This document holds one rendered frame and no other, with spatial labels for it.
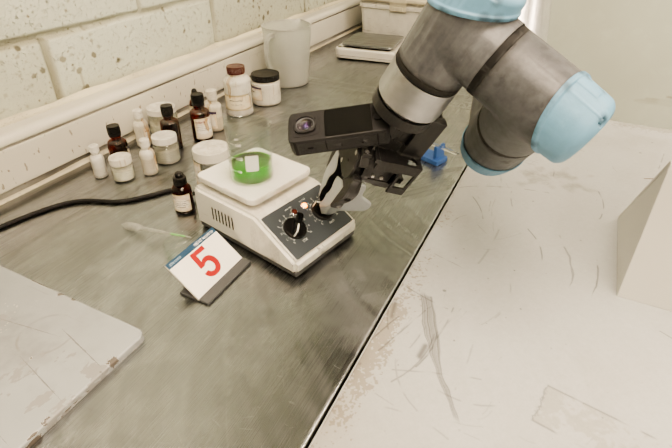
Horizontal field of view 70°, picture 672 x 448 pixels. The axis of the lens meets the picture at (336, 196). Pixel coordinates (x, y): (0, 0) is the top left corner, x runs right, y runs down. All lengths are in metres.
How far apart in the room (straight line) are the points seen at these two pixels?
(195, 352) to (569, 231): 0.55
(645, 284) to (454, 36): 0.39
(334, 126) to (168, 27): 0.70
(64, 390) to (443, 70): 0.48
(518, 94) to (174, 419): 0.43
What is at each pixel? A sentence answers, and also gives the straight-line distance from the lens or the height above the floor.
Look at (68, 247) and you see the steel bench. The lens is 0.79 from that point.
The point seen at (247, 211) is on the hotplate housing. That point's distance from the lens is 0.65.
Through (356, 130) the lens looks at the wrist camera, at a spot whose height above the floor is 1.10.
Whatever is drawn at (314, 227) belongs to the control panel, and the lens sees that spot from 0.66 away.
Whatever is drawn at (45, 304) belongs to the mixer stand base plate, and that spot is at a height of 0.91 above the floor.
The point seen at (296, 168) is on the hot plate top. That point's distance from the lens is 0.70.
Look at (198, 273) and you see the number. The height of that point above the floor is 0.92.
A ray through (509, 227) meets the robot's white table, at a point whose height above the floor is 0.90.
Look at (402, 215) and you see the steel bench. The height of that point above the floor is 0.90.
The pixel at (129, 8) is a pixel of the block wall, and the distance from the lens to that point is 1.11.
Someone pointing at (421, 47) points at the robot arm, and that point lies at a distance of 0.48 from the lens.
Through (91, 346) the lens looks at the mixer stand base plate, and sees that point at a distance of 0.60.
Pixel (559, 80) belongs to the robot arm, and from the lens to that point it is 0.46.
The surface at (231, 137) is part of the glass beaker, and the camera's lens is 0.64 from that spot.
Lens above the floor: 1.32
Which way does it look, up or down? 31 degrees down
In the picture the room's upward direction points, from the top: straight up
